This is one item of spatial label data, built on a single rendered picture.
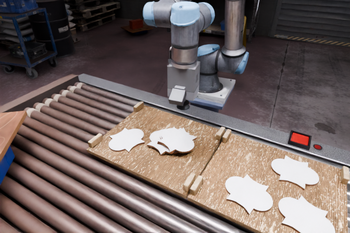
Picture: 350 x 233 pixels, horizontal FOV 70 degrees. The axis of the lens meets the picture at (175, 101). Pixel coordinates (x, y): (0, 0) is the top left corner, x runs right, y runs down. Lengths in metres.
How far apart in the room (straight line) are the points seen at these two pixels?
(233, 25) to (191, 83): 0.51
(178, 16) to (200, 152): 0.48
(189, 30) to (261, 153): 0.52
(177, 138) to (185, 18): 0.44
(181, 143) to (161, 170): 0.12
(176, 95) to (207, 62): 0.61
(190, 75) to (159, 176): 0.34
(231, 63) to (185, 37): 0.62
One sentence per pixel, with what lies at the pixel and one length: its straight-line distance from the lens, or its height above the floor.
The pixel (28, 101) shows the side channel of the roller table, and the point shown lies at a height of 0.94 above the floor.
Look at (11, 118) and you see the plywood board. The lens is 1.06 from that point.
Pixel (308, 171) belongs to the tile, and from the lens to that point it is 0.94.
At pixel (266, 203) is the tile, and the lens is 0.80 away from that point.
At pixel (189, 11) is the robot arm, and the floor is 1.42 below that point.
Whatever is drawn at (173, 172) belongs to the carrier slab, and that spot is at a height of 0.94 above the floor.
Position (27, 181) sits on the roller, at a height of 0.91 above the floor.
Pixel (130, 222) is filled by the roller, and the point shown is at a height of 0.91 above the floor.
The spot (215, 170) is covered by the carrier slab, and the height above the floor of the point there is 0.94.
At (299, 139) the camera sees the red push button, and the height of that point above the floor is 0.93.
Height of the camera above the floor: 1.56
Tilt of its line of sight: 32 degrees down
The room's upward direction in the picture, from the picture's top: straight up
